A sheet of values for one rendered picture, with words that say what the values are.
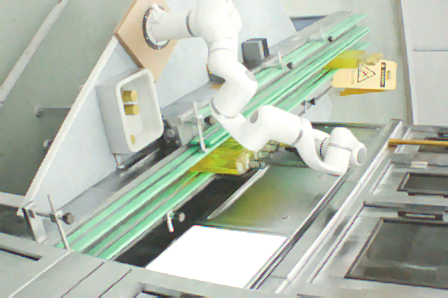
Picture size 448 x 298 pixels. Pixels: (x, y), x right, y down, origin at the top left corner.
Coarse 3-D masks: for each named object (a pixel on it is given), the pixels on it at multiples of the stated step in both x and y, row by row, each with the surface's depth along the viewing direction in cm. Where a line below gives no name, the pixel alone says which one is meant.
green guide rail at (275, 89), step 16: (352, 32) 316; (336, 48) 284; (304, 64) 264; (288, 80) 243; (256, 96) 229; (272, 96) 226; (240, 112) 215; (208, 128) 204; (224, 128) 201; (208, 144) 192
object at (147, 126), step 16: (128, 80) 175; (144, 80) 185; (144, 96) 188; (144, 112) 190; (160, 112) 189; (128, 128) 187; (144, 128) 193; (160, 128) 190; (128, 144) 177; (144, 144) 183
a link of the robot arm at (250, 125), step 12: (264, 108) 159; (276, 108) 161; (228, 120) 166; (240, 120) 168; (252, 120) 161; (264, 120) 158; (276, 120) 159; (288, 120) 161; (300, 120) 163; (228, 132) 166; (240, 132) 165; (252, 132) 161; (264, 132) 160; (276, 132) 160; (288, 132) 161; (252, 144) 163; (264, 144) 165
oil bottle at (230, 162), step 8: (216, 152) 192; (224, 152) 191; (232, 152) 190; (240, 152) 189; (200, 160) 192; (208, 160) 190; (216, 160) 189; (224, 160) 187; (232, 160) 185; (240, 160) 185; (192, 168) 195; (200, 168) 193; (208, 168) 192; (216, 168) 190; (224, 168) 188; (232, 168) 187; (240, 168) 185
